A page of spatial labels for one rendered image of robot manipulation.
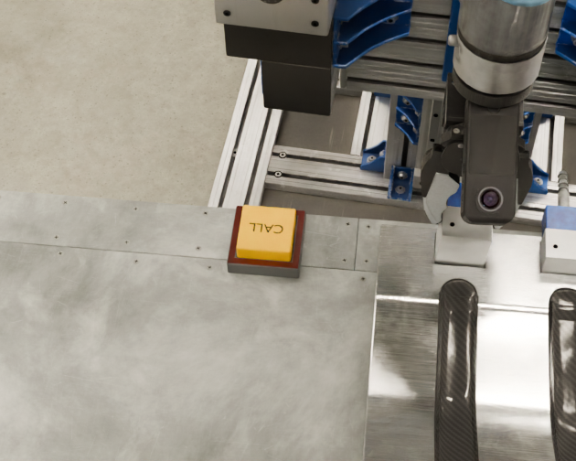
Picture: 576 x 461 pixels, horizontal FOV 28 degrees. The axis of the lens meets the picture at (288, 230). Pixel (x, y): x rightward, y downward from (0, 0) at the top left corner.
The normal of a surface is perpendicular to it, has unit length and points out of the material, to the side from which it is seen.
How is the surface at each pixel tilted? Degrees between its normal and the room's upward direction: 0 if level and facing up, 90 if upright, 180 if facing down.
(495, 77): 89
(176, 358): 0
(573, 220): 0
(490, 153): 30
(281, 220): 0
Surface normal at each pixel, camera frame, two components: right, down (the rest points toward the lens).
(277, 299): -0.01, -0.58
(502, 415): 0.01, -0.73
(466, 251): -0.12, 0.84
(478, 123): -0.03, -0.09
